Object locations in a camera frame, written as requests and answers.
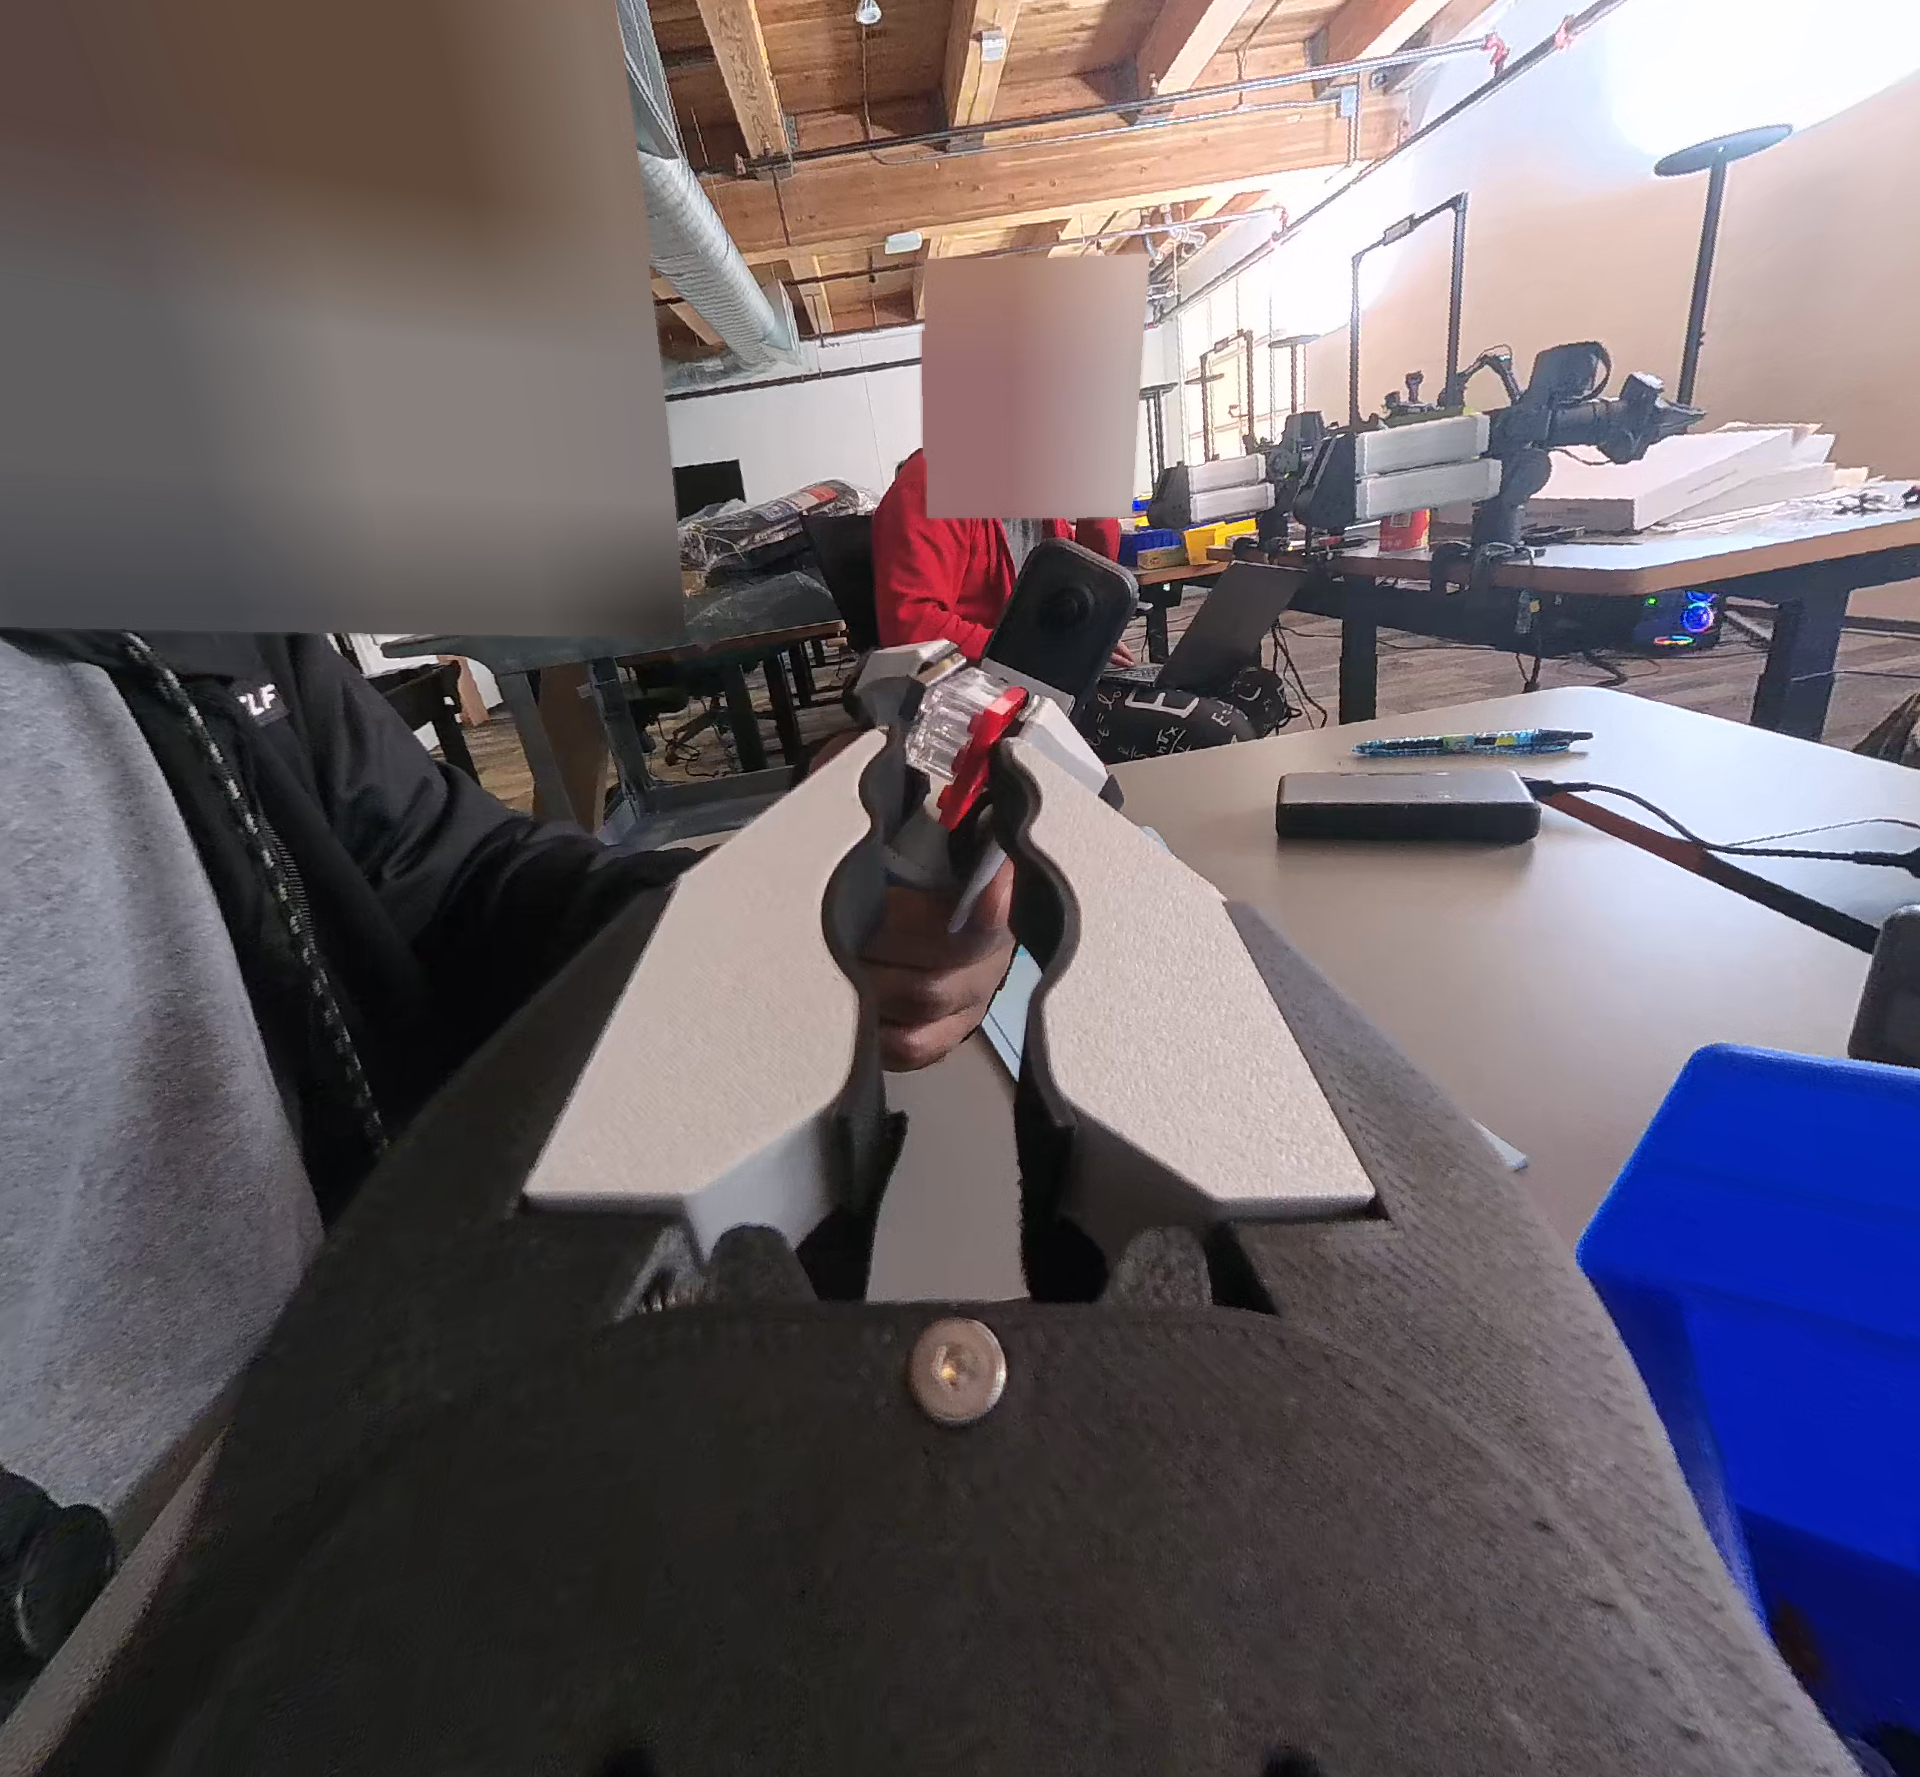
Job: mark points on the red and clear brick assembly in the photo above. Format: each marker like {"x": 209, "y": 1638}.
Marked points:
{"x": 960, "y": 735}

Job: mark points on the yellow storage bin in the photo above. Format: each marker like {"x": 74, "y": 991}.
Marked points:
{"x": 1223, "y": 543}

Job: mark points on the blue patterned pen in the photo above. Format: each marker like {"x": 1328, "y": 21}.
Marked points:
{"x": 1471, "y": 743}

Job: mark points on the white grey robot base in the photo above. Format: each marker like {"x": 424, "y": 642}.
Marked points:
{"x": 1223, "y": 491}
{"x": 1424, "y": 465}

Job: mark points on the person's left hand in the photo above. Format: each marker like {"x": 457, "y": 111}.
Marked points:
{"x": 931, "y": 998}

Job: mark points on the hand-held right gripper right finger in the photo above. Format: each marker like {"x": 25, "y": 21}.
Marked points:
{"x": 1200, "y": 1059}

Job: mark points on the dark green table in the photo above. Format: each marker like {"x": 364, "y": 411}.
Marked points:
{"x": 750, "y": 605}

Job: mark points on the grey laptop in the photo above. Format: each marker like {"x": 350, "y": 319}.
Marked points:
{"x": 1223, "y": 631}

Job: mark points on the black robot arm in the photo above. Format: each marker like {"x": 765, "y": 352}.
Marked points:
{"x": 1575, "y": 420}

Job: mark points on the stack of white boxes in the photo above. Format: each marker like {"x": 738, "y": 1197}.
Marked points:
{"x": 1695, "y": 480}

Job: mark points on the black office chair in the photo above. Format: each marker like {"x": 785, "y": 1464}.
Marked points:
{"x": 840, "y": 562}

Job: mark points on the black floor lamp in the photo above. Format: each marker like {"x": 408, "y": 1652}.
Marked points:
{"x": 1724, "y": 152}

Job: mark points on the person's clothed torso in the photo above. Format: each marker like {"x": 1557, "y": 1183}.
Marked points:
{"x": 121, "y": 1059}

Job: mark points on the blue plastic storage bin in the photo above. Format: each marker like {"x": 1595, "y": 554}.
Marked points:
{"x": 1770, "y": 1281}

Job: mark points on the wooden top work table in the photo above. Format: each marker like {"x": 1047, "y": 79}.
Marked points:
{"x": 1724, "y": 541}

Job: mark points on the black cube device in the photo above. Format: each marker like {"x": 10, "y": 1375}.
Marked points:
{"x": 1891, "y": 991}

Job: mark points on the red can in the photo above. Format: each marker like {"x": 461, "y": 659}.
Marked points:
{"x": 1403, "y": 529}

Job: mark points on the black power bank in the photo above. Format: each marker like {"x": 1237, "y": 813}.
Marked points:
{"x": 1403, "y": 804}

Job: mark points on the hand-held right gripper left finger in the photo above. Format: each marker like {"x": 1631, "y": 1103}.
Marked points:
{"x": 704, "y": 1043}

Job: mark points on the computer with coloured lights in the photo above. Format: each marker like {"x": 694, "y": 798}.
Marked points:
{"x": 1688, "y": 618}

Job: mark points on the silver ventilation duct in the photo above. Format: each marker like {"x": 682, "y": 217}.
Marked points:
{"x": 704, "y": 240}

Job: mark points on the light blue instruction booklet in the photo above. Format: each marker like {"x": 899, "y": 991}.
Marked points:
{"x": 1016, "y": 1009}

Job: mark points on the person's left forearm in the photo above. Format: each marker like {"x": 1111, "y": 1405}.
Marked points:
{"x": 555, "y": 892}

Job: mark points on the black patterned bag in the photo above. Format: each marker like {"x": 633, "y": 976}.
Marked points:
{"x": 1200, "y": 720}

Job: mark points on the black camera frame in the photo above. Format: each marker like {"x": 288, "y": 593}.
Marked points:
{"x": 1456, "y": 307}

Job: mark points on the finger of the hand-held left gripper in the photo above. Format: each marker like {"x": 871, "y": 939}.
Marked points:
{"x": 886, "y": 675}
{"x": 1073, "y": 740}

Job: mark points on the black monitor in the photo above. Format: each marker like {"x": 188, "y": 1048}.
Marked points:
{"x": 706, "y": 491}

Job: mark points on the grey desk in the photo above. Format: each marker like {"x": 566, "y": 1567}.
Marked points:
{"x": 1424, "y": 982}

